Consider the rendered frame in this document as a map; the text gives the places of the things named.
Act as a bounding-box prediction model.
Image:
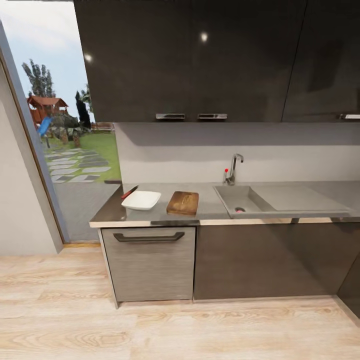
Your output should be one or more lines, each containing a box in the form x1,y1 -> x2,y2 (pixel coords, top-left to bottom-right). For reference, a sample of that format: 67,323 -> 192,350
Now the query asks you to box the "parer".
121,186 -> 137,200

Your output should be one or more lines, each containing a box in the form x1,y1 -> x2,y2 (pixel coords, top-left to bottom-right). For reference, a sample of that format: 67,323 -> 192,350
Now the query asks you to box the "cutting board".
166,191 -> 199,215

